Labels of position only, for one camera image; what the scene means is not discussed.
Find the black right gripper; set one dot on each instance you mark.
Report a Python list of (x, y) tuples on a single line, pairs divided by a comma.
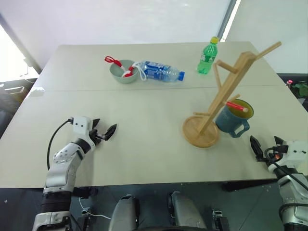
[(273, 157)]

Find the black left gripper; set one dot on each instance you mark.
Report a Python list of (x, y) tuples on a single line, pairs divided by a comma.
[(97, 137)]

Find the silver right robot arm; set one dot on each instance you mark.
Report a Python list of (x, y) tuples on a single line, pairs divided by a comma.
[(292, 190)]

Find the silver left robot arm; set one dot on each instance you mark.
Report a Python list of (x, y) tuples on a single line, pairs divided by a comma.
[(62, 157)]

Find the blue mug yellow interior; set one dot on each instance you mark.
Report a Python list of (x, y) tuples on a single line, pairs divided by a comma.
[(227, 121)]

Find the wooden mug tree stand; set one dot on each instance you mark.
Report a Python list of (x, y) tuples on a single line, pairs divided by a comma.
[(201, 134)]

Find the pale green bowl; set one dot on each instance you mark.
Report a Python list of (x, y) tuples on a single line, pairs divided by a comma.
[(124, 78)]

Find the small red-capped bottle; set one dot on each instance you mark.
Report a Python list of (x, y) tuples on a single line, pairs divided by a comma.
[(288, 83)]

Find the green potted plant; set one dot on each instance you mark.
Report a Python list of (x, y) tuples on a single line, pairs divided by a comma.
[(300, 88)]

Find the small white block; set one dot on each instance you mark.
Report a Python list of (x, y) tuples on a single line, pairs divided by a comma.
[(37, 92)]

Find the clear blue-label water bottle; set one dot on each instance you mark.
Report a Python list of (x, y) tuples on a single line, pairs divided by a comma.
[(160, 71)]

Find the grey rounded robot leg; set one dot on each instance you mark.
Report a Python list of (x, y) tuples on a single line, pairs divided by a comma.
[(185, 211), (124, 214)]

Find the green soda bottle yellow cap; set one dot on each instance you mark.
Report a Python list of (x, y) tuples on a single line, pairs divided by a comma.
[(207, 61)]

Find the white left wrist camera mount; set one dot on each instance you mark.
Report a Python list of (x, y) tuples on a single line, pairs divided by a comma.
[(81, 124)]

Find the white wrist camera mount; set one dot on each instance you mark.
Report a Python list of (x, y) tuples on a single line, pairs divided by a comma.
[(81, 124), (297, 151)]

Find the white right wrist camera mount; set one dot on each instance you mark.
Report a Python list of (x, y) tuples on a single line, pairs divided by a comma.
[(297, 151)]

